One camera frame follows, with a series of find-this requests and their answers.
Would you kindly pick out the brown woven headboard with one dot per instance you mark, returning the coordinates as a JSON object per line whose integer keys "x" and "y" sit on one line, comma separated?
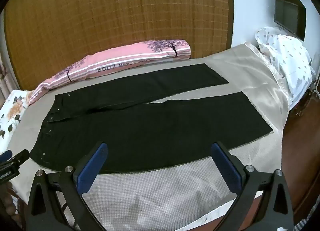
{"x": 112, "y": 15}

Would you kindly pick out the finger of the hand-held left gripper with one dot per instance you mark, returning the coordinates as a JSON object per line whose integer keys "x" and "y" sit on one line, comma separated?
{"x": 21, "y": 156}
{"x": 5, "y": 155}

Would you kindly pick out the black pants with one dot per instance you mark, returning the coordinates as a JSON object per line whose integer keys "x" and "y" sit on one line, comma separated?
{"x": 150, "y": 130}

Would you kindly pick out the grey bed sheet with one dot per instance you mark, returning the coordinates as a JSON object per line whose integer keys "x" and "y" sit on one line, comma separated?
{"x": 175, "y": 196}

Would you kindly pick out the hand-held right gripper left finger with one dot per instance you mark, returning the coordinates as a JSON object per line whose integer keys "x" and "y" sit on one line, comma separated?
{"x": 91, "y": 164}

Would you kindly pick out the beige patterned curtain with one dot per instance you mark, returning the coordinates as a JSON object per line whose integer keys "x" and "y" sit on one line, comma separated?
{"x": 6, "y": 78}

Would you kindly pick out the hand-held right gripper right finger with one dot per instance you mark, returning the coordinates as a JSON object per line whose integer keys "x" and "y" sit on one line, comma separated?
{"x": 226, "y": 166}

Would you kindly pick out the white floral pillow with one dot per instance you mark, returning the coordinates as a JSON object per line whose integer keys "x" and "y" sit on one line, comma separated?
{"x": 12, "y": 115}

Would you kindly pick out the black wall television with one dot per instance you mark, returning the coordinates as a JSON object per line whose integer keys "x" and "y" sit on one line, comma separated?
{"x": 287, "y": 5}

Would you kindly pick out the pink striped tree-print pillow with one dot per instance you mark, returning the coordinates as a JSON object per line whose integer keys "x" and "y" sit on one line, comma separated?
{"x": 120, "y": 59}

